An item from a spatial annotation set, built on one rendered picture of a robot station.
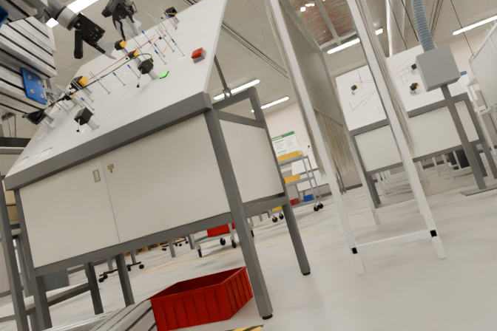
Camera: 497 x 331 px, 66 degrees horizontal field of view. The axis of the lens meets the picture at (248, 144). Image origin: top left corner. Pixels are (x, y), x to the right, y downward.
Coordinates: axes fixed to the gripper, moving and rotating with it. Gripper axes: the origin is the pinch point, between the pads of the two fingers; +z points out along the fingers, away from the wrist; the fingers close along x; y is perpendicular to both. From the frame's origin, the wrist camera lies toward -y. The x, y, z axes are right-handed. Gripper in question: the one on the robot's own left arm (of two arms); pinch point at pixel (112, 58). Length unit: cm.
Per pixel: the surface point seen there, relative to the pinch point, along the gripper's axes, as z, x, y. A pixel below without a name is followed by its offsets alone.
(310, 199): 367, 366, -28
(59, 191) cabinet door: 17, 9, -66
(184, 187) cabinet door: 50, -31, -21
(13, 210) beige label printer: 6, 34, -99
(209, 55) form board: 30.2, -4.6, 26.7
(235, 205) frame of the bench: 65, -46, -12
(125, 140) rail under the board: 23.1, -12.0, -22.9
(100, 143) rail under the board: 16.9, -4.6, -32.0
